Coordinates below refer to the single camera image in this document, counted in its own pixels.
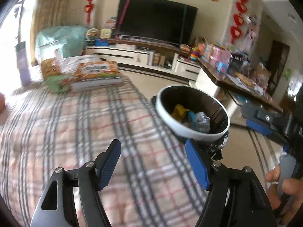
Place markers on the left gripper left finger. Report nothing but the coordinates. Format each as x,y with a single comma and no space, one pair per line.
56,205

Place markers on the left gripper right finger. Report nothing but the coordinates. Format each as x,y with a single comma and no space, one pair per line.
235,197

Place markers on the blue cheese stick package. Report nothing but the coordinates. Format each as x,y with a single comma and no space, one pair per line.
192,123

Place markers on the yellow snack wrapper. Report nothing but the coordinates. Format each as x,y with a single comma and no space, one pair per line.
179,113

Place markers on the white rimmed trash bin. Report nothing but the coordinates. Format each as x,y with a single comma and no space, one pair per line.
197,101

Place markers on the person's right hand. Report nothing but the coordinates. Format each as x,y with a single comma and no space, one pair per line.
290,186

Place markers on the plaid table cloth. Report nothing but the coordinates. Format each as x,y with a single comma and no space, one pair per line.
152,184

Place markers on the brown side table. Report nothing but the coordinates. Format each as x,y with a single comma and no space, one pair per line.
232,96

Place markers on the crumpled silver blue wrapper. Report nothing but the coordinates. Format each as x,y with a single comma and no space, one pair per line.
203,122

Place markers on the pink toy box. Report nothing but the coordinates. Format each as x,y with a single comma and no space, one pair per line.
219,58

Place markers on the green snack box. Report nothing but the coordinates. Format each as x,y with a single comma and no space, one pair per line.
58,83

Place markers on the orange children's book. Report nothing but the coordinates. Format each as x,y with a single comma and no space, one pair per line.
95,75

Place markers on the red ornaments by doorway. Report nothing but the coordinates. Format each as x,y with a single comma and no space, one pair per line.
235,30

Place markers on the red apple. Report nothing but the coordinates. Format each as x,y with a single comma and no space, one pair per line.
2,102

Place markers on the white tv cabinet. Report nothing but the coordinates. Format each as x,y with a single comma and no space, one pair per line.
153,58

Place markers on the clear cookie jar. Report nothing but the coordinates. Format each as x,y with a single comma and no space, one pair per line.
49,58

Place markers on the purple thermos bottle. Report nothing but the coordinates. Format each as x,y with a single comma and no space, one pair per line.
22,64

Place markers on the teal covered chair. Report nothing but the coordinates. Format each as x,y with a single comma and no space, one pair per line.
71,40

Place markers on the black television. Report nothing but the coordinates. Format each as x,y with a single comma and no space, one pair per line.
160,20

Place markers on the beige curtain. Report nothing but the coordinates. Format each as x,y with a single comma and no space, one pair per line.
46,14

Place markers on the rainbow stacking ring toy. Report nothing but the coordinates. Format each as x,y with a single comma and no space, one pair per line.
194,54

